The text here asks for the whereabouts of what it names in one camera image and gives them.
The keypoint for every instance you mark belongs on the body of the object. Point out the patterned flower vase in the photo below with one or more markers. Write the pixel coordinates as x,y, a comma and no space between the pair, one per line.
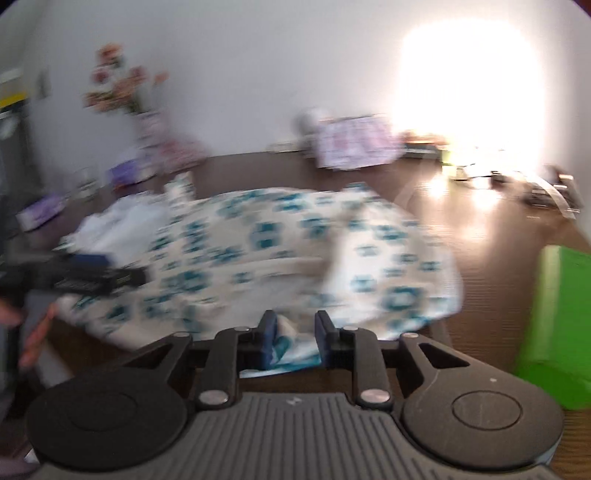
150,129

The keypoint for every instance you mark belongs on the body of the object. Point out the purple wipes packet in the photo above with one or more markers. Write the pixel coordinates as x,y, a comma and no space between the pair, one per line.
41,212

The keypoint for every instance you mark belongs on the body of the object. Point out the yellow box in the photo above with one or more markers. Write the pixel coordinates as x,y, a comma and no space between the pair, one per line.
11,100

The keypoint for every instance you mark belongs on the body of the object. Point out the dark cabinet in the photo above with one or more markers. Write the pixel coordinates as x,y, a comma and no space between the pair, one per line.
11,147

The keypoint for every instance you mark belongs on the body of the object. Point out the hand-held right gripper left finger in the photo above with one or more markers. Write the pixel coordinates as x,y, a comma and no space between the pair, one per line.
268,339

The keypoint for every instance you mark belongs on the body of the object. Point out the phone holder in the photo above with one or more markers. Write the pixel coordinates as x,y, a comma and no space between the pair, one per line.
556,189

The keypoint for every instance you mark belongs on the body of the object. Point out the dark labelled box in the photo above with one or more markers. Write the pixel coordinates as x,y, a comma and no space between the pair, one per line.
422,147

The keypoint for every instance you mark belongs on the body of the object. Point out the white teal floral garment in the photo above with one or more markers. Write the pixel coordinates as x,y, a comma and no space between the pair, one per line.
277,240

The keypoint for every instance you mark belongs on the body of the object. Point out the person's left hand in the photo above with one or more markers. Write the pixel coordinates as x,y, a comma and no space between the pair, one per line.
39,334

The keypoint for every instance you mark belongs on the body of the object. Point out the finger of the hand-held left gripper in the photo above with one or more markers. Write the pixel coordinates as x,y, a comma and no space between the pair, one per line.
90,261
101,278

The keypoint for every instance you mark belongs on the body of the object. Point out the pink ruffled garment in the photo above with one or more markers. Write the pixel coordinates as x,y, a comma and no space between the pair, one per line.
355,143

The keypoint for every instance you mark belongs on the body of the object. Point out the artificial rose bouquet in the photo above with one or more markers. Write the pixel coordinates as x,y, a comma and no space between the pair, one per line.
120,83

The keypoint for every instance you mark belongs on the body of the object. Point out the purple tissue pack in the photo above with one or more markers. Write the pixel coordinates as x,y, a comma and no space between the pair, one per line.
129,174

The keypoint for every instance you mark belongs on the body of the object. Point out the green box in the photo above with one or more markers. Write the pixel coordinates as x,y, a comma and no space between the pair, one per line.
558,323

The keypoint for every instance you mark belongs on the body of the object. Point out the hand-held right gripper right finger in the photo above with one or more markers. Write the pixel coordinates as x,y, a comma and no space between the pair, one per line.
323,341

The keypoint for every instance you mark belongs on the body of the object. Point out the clear plastic bag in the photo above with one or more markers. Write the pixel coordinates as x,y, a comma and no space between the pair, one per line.
182,154

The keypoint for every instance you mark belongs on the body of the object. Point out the drinking glass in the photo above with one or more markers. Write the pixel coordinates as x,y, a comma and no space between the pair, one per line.
88,183

